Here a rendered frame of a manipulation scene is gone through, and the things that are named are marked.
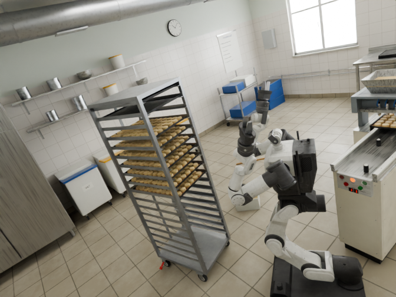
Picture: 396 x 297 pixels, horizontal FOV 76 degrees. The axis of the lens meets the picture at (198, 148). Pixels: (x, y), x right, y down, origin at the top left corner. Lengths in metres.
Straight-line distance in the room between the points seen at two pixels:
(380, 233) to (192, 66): 4.64
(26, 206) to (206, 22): 4.88
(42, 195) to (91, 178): 0.74
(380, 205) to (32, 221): 3.80
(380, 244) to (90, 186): 3.66
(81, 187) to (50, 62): 2.00
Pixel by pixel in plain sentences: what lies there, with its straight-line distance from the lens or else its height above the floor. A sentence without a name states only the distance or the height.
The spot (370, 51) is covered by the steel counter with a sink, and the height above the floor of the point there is 0.91.
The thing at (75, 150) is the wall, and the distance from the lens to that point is 4.83.
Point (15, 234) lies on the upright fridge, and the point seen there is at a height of 0.52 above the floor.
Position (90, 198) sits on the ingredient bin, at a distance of 4.38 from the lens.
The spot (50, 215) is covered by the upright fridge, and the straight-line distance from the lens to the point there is 4.06.
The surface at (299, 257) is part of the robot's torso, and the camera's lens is 2.18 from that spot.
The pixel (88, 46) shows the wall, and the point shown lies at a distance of 4.93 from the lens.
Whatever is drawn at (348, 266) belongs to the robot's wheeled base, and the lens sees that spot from 2.22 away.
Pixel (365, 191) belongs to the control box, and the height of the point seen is 0.74.
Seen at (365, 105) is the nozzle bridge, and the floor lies 1.07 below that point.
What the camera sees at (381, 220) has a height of 0.49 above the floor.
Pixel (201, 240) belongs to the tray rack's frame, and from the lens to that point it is 2.87.
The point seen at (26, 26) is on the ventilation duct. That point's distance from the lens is 3.74.
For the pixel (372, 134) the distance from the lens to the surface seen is 2.65.
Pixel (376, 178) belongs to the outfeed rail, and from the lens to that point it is 2.09.
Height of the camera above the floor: 2.03
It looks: 22 degrees down
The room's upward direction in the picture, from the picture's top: 18 degrees counter-clockwise
